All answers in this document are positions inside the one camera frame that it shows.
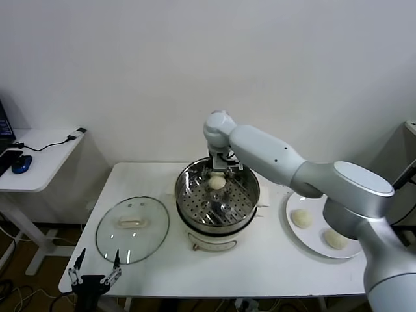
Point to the white side cabinet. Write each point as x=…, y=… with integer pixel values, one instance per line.
x=390, y=146

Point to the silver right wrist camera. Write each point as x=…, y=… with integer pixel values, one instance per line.
x=219, y=162

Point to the blue computer mouse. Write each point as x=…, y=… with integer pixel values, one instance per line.
x=22, y=164

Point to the white oval plate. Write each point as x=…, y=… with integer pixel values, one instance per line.
x=308, y=235

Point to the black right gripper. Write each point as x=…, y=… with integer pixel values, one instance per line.
x=208, y=169

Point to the black laptop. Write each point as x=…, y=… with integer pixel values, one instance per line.
x=5, y=126

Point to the white steamed baozi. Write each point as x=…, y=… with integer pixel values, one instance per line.
x=301, y=218
x=334, y=240
x=216, y=182

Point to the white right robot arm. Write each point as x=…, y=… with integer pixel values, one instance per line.
x=269, y=152

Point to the black handheld device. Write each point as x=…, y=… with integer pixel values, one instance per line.
x=406, y=175

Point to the white side table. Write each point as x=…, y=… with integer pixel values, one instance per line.
x=42, y=169

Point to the white power strip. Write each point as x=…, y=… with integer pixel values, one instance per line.
x=245, y=306

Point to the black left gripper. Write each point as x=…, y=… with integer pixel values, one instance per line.
x=89, y=286

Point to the black flat device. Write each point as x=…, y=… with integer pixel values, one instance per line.
x=8, y=159

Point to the steel steamer basket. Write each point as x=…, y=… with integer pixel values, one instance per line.
x=227, y=211

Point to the white table leg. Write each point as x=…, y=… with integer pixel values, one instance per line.
x=323, y=306
x=128, y=305

